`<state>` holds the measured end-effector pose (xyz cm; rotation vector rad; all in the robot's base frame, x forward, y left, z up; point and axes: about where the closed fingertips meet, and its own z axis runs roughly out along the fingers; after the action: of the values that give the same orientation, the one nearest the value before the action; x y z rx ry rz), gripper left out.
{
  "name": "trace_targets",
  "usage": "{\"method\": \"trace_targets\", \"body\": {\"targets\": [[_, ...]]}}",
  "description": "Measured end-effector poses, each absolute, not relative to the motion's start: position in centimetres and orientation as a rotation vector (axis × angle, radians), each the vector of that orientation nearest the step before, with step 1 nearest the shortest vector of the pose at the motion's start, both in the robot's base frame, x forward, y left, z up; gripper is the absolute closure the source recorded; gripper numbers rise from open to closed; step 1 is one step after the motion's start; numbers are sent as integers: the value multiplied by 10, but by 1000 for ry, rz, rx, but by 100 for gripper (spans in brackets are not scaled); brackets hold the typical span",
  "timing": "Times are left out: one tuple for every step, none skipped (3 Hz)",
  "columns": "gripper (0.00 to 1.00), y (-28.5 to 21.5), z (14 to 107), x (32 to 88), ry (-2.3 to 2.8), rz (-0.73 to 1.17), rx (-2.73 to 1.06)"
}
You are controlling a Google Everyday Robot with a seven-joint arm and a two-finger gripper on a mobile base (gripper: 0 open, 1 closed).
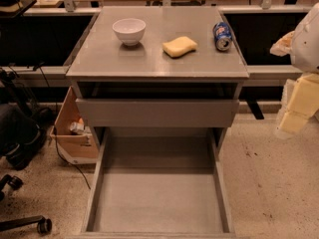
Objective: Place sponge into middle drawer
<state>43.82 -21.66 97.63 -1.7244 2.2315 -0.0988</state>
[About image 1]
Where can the blue soda can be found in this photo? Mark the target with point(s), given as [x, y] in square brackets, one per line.
[222, 36]

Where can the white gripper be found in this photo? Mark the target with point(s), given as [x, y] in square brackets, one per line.
[307, 49]

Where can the black bag on floor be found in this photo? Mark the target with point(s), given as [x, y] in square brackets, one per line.
[21, 138]

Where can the grey drawer cabinet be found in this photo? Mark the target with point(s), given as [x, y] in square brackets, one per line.
[105, 68]

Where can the open grey middle drawer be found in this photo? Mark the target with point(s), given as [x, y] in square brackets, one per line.
[165, 185]

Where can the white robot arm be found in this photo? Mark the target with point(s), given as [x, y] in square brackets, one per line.
[302, 45]

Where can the yellow sponge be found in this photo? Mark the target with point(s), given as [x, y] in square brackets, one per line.
[179, 46]

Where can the closed grey upper drawer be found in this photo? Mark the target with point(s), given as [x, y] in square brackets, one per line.
[158, 113]

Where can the wooden box with items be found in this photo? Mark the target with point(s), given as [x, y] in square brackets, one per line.
[73, 138]

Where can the white ceramic bowl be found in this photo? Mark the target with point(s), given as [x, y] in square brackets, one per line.
[129, 31]

